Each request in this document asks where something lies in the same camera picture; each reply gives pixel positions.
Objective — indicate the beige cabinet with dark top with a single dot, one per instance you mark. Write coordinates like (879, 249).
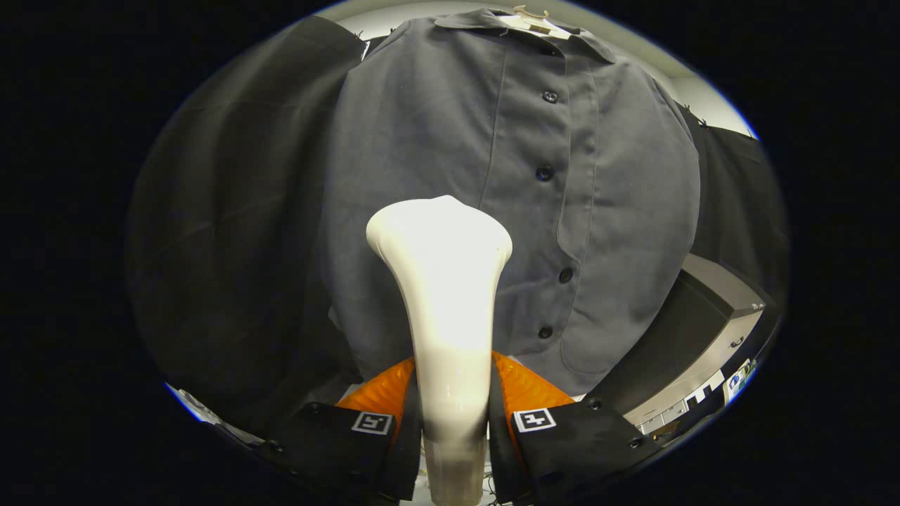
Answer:
(710, 351)

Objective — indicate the grey button shirt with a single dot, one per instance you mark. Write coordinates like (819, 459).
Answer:
(436, 126)

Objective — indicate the white mannequin torso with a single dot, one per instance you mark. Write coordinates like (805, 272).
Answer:
(534, 21)

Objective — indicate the white side table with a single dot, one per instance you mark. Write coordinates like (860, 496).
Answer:
(709, 386)

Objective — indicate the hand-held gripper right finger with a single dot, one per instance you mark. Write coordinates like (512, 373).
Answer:
(503, 450)

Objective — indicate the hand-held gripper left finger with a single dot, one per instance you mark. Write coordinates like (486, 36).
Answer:
(408, 450)

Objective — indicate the white garment steamer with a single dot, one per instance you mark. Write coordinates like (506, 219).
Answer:
(450, 302)

